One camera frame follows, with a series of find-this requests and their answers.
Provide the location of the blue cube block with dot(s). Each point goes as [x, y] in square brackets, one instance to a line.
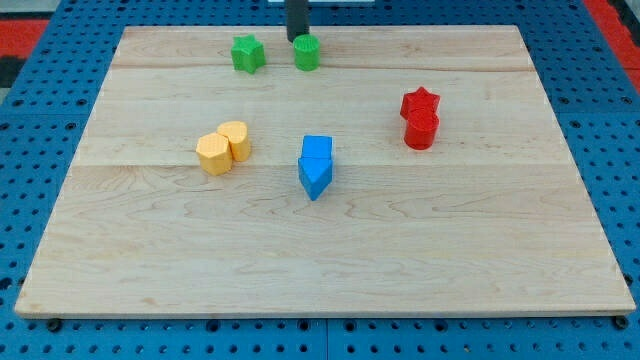
[317, 147]

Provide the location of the red star block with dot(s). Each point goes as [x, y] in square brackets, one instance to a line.
[420, 99]

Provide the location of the yellow heart block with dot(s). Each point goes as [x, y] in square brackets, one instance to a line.
[238, 136]

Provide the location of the green cylinder block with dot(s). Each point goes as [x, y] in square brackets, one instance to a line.
[306, 52]

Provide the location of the wooden board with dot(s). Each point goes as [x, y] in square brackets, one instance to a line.
[493, 220]

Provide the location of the blue triangle block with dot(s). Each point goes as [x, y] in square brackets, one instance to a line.
[315, 175]

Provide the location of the red cylinder block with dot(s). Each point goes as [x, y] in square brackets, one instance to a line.
[421, 128]

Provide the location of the green star block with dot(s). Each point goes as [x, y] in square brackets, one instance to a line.
[247, 53]

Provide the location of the yellow hexagon block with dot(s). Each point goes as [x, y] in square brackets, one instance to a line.
[214, 154]

